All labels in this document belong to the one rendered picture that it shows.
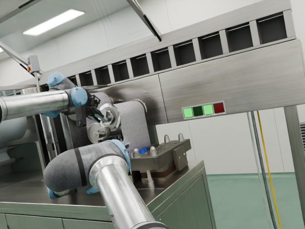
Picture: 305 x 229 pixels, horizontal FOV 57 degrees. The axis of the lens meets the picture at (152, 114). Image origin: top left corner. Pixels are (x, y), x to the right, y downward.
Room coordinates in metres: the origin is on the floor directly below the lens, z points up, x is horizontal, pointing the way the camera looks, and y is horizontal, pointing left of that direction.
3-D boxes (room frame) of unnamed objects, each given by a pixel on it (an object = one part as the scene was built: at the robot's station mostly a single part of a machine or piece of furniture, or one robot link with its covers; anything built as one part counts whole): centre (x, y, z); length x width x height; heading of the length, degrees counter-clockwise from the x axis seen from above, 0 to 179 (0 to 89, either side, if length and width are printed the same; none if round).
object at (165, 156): (1.51, -0.01, 1.00); 0.40 x 0.16 x 0.06; 148
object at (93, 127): (1.63, 0.26, 1.18); 0.26 x 0.12 x 0.12; 148
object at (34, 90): (1.93, 0.78, 1.50); 0.14 x 0.14 x 0.06
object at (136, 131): (1.54, 0.11, 1.11); 0.23 x 0.01 x 0.18; 148
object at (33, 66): (1.78, 0.68, 1.66); 0.07 x 0.07 x 0.10; 38
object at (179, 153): (1.47, -0.10, 0.97); 0.10 x 0.03 x 0.11; 148
